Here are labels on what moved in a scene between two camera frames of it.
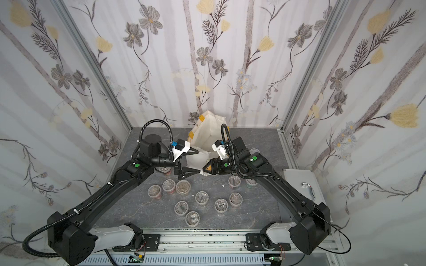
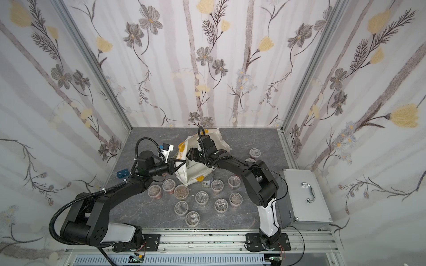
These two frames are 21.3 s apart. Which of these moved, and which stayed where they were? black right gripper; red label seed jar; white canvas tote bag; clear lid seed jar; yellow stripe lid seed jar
Moved: white canvas tote bag; black right gripper
Stayed: yellow stripe lid seed jar; red label seed jar; clear lid seed jar
